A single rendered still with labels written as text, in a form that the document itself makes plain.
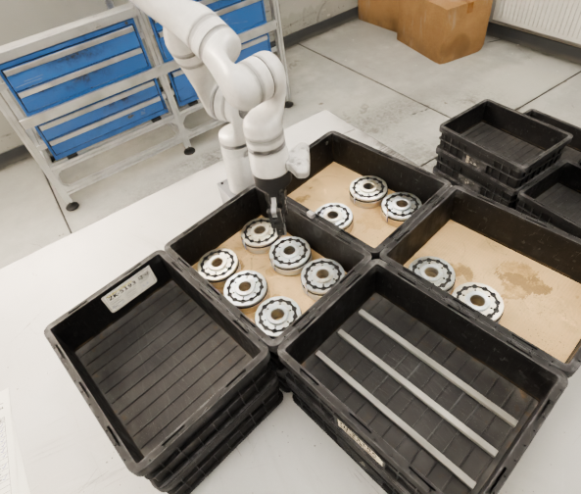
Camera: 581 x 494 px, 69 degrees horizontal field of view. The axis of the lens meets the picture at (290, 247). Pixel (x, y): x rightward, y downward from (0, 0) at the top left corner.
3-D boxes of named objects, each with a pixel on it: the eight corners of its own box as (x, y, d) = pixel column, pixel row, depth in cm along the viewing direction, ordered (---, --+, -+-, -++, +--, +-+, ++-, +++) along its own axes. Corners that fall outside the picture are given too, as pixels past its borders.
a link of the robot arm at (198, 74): (176, 21, 93) (214, 25, 91) (221, 95, 119) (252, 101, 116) (161, 56, 92) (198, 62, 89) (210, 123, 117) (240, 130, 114)
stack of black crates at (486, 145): (425, 205, 208) (437, 125, 175) (467, 178, 217) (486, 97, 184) (494, 251, 184) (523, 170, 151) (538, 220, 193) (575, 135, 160)
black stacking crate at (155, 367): (71, 356, 97) (43, 330, 88) (176, 278, 109) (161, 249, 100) (160, 494, 75) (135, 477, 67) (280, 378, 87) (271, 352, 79)
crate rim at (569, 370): (375, 263, 92) (375, 255, 90) (453, 190, 104) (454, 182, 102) (567, 382, 70) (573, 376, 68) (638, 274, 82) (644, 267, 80)
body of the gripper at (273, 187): (252, 152, 83) (261, 188, 90) (248, 179, 77) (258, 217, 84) (290, 148, 82) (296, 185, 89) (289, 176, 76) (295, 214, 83)
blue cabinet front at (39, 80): (56, 160, 246) (-7, 66, 204) (168, 111, 267) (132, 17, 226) (57, 162, 244) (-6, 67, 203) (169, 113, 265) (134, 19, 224)
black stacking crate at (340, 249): (177, 277, 109) (162, 248, 100) (263, 215, 120) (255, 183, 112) (281, 376, 87) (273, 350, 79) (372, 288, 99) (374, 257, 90)
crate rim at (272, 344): (164, 253, 102) (160, 246, 100) (257, 188, 113) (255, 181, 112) (274, 356, 80) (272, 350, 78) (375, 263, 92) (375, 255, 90)
